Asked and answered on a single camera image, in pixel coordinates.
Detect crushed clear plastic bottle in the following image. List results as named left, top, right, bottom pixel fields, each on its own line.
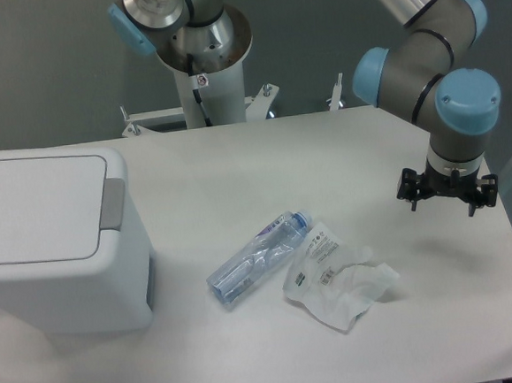
left=206, top=209, right=312, bottom=309

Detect black cable on pedestal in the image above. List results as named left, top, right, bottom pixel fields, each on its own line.
left=185, top=50, right=215, bottom=129

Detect white trash can lid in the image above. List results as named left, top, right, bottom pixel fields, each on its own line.
left=0, top=156, right=107, bottom=264

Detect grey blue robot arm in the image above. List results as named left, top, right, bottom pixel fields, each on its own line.
left=107, top=0, right=501, bottom=211

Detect white plastic trash can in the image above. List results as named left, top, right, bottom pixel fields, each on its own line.
left=0, top=147, right=154, bottom=333

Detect crumpled white plastic bag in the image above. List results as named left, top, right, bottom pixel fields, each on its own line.
left=283, top=222, right=400, bottom=333

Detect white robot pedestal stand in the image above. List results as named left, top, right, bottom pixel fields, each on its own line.
left=108, top=4, right=280, bottom=137

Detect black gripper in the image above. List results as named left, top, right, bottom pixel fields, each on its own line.
left=396, top=160, right=499, bottom=218

